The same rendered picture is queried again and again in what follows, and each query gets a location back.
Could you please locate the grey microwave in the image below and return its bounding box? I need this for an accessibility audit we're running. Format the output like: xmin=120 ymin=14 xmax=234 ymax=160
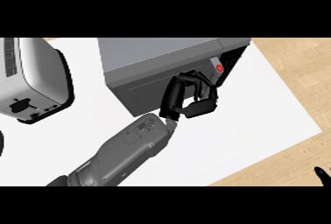
xmin=98 ymin=38 xmax=253 ymax=118

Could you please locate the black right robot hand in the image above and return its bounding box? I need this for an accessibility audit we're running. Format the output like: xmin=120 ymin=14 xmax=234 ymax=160
xmin=314 ymin=165 xmax=331 ymax=187

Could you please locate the silver and black toaster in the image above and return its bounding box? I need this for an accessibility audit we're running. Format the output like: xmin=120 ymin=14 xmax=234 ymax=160
xmin=0 ymin=38 xmax=77 ymax=125

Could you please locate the black curved object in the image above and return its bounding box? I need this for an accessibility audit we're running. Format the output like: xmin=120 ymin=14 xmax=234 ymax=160
xmin=0 ymin=130 xmax=6 ymax=158

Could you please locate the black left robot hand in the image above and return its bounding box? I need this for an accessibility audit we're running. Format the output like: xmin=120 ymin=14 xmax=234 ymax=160
xmin=158 ymin=71 xmax=220 ymax=123

